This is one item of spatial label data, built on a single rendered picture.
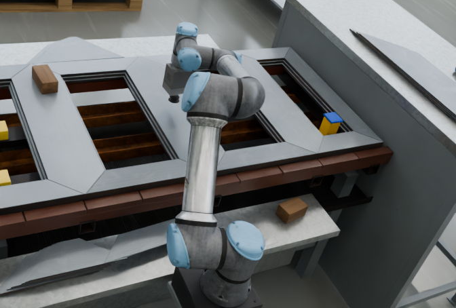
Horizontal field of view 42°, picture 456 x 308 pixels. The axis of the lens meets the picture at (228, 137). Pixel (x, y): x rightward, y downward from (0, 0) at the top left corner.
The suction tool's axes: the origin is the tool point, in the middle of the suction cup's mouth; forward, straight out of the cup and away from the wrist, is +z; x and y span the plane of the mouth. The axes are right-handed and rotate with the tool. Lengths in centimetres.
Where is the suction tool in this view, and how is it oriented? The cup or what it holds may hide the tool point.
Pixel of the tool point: (174, 100)
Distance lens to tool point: 224.0
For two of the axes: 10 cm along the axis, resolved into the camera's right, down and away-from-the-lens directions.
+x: 5.3, 6.0, -6.0
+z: -2.1, 7.7, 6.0
